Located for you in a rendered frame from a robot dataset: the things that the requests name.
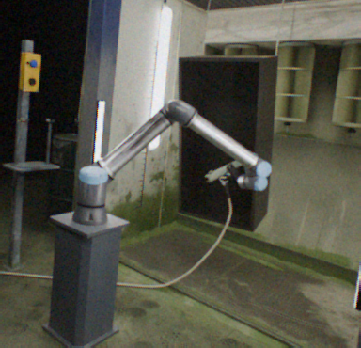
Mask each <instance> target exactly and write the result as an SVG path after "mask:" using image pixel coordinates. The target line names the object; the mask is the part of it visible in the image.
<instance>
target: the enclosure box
mask: <svg viewBox="0 0 361 348"><path fill-rule="evenodd" d="M277 72H278V56H270V55H198V56H187V57H179V100H182V101H184V102H186V103H188V104H189V105H191V106H192V107H194V108H195V109H196V110H197V113H198V114H199V115H200V116H201V117H203V118H204V119H205V120H207V121H208V122H209V123H211V124H212V125H213V126H215V127H217V128H218V129H220V130H221V131H223V132H224V133H225V134H227V135H228V136H229V137H230V138H232V139H235V140H236V141H237V142H238V143H239V144H241V145H242V146H244V147H245V148H246V149H248V150H249V151H250V152H253V153H256V154H257V155H258V157H260V159H262V160H263V161H265V162H268V163H269V164H270V163H271V158H272V145H273V132H274V120H275V96H276V84H277ZM234 161H236V160H235V159H234V158H232V157H231V156H229V155H228V154H227V153H225V152H223V151H222V150H220V149H219V148H217V147H216V146H214V145H213V143H212V142H211V141H209V140H206V139H205V138H203V137H202V136H201V135H200V134H198V133H197V132H195V131H194V130H192V129H191V128H190V127H184V126H181V125H179V213H181V214H186V215H190V216H192V217H198V218H202V219H206V220H209V221H212V222H215V223H218V224H222V225H224V226H225V225H226V223H227V220H228V215H229V204H228V200H227V199H226V196H225V192H224V191H223V187H222V184H221V182H220V180H219V179H215V180H213V181H212V182H206V179H205V176H206V175H208V174H209V173H208V172H210V171H212V170H213V171H214V170H216V169H218V168H220V167H223V166H226V165H228V164H230V163H232V162H234ZM266 178H267V181H268V184H267V187H266V188H265V189H263V190H254V189H244V190H239V189H236V187H235V189H236V190H230V189H233V188H231V187H230V186H229V185H228V187H230V189H228V190H229V194H230V202H231V205H232V215H231V218H230V220H229V223H228V225H229V226H232V227H233V228H237V229H243V230H246V231H250V232H253V233H254V231H255V230H256V227H257V226H258V224H259V223H260V222H261V221H262V220H263V218H264V217H265V215H266V214H267V213H268V201H269V187H270V175H269V176H267V177H266ZM227 184H228V182H227Z"/></svg>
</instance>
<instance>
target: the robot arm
mask: <svg viewBox="0 0 361 348"><path fill-rule="evenodd" d="M175 122H177V123H178V124H179V125H181V126H184V127H190V128H191V129H192V130H194V131H195V132H197V133H198V134H200V135H201V136H202V137H203V138H205V139H206V140H209V141H211V142H212V143H213V145H214V146H216V147H217V148H219V149H220V150H222V151H223V152H225V153H227V154H228V155H229V156H231V157H232V158H234V159H235V160H237V161H238V163H240V164H241V165H244V168H245V172H246V175H244V174H243V175H240V174H239V172H238V171H237V168H236V167H235V166H234V165H233V164H230V165H228V166H226V169H227V170H228V172H229V173H228V174H226V177H221V178H219V179H220V180H221V182H222V184H223V185H225V182H228V185H229V186H230V187H231V188H233V189H230V187H228V189H230V190H236V189H239V190H244V189H254V190H263V189H265V188H266V187H267V184H268V181H267V178H266V177H267V176H269V175H270V172H271V164H269V163H268V162H265V161H263V160H262V159H260V157H258V155H257V154H256V153H253V152H250V151H249V150H248V149H246V148H245V147H244V146H242V145H241V144H239V143H238V142H237V141H236V140H235V139H232V138H230V137H229V136H228V135H227V134H225V133H224V132H223V131H221V130H220V129H218V128H217V127H215V126H213V125H212V124H211V123H209V122H208V121H207V120H205V119H204V118H203V117H201V116H200V115H199V114H198V112H197V110H196V109H195V108H194V107H192V106H191V105H189V104H188V103H186V102H184V101H182V100H178V99H172V100H169V101H167V102H166V103H165V104H164V106H163V107H162V108H161V109H160V110H159V111H158V112H157V113H155V114H154V115H153V116H152V117H151V118H150V119H148V120H147V121H146V123H145V124H144V125H142V126H140V127H139V128H138V129H137V130H136V131H134V132H133V133H132V135H131V136H130V137H128V138H127V139H126V140H124V141H123V142H121V143H120V144H119V145H118V147H117V148H116V149H114V150H113V151H112V152H111V153H109V154H107V155H106V156H105V157H104V158H103V159H98V160H97V161H95V162H94V163H93V164H92V165H91V166H85V167H83V168H81V169H80V173H79V180H78V201H77V206H76V208H75V210H74V213H73V214H72V221H73V222H75V223H77V224H80V225H84V226H100V225H104V224H105V223H106V222H107V218H108V217H107V213H106V210H105V197H106V186H107V184H108V183H110V182H111V181H113V180H114V179H115V178H116V174H117V172H118V171H119V170H120V169H121V168H122V167H124V166H126V165H127V164H128V163H129V162H130V161H132V159H133V158H134V157H135V155H136V154H139V153H140V152H141V151H142V150H144V149H145V148H146V146H147V145H148V144H149V143H151V142H152V141H153V140H155V139H156V138H158V137H159V136H160V134H161V133H162V132H164V131H165V130H166V129H167V128H168V127H169V126H172V125H174V123H175ZM235 187H236V189H235Z"/></svg>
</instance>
